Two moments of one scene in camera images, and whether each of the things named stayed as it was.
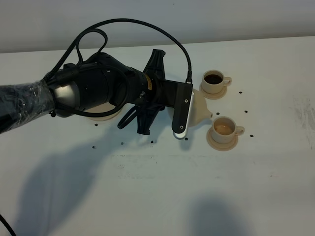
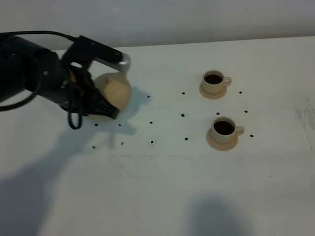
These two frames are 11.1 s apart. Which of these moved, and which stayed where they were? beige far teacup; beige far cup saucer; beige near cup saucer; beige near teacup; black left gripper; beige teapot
Moved: beige teapot; black left gripper
Stayed: beige far teacup; beige near cup saucer; beige near teacup; beige far cup saucer
